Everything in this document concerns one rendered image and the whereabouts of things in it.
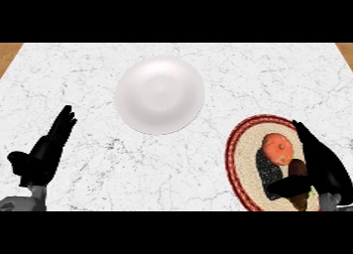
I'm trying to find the orange squash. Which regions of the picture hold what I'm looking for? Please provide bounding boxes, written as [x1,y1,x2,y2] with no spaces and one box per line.
[261,132,295,167]

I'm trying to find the white round plate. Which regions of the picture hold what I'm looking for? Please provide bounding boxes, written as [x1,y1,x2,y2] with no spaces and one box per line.
[113,55,206,136]

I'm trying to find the round red-rimmed woven placemat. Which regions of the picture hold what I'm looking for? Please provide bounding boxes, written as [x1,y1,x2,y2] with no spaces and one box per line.
[224,114,326,212]

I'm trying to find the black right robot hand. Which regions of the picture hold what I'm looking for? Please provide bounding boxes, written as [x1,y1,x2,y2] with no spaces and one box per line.
[264,119,353,206]

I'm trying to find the dark brown oblong vegetable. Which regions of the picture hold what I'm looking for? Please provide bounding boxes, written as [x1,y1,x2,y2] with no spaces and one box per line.
[286,159,311,211]

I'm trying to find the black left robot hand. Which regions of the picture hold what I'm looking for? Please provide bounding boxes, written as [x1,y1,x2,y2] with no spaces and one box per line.
[6,104,79,189]

